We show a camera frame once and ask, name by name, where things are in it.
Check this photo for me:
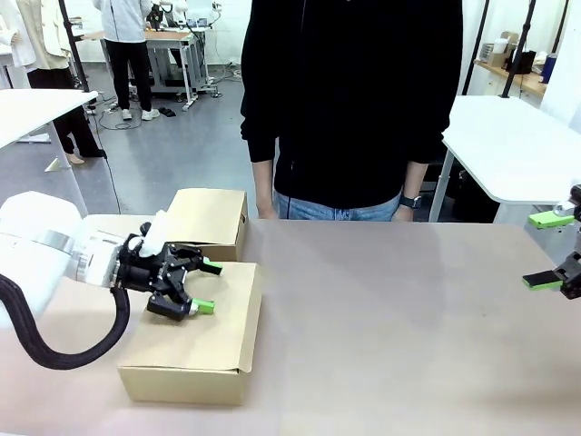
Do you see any black floor cable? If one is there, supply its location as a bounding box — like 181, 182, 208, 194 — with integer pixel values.
93, 90, 123, 214

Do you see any black tripod pole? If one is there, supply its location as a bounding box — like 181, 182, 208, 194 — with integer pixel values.
461, 0, 490, 95
57, 0, 92, 92
498, 0, 537, 100

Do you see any wooden wall shelf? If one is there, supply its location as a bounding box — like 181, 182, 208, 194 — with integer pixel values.
473, 58, 548, 99

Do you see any black braided cable sleeve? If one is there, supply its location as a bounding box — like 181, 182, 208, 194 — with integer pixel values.
0, 272, 133, 372

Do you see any large cardboard box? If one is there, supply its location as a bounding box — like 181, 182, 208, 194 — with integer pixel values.
116, 261, 263, 407

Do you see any white side table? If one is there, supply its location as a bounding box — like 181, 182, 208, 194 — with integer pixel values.
0, 88, 100, 217
428, 94, 581, 223

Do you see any thin black pole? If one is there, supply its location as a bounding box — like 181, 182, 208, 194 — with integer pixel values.
551, 0, 571, 55

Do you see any black box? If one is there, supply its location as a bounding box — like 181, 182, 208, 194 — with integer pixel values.
507, 49, 537, 76

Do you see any dark blue bottle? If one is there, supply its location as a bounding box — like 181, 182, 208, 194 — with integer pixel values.
540, 53, 558, 85

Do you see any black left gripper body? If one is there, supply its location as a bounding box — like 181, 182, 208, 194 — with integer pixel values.
113, 233, 182, 296

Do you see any background workbench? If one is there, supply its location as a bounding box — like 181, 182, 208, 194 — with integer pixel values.
81, 25, 219, 113

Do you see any bystander in cream coat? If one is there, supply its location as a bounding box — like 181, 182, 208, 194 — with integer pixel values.
0, 0, 106, 165

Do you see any person's right forearm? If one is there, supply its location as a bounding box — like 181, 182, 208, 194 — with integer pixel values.
251, 158, 277, 208

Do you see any person in black hoodie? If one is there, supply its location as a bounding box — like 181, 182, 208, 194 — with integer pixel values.
239, 0, 464, 223

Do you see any small brown carton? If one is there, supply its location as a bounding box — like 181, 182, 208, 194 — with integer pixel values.
480, 42, 512, 69

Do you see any small cardboard box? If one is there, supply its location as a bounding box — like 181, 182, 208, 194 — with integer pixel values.
165, 188, 250, 263

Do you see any person's left forearm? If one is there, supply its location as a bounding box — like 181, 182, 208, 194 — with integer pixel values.
399, 159, 428, 199

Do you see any bystander in white jacket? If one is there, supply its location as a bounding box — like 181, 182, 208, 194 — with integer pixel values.
93, 0, 160, 123

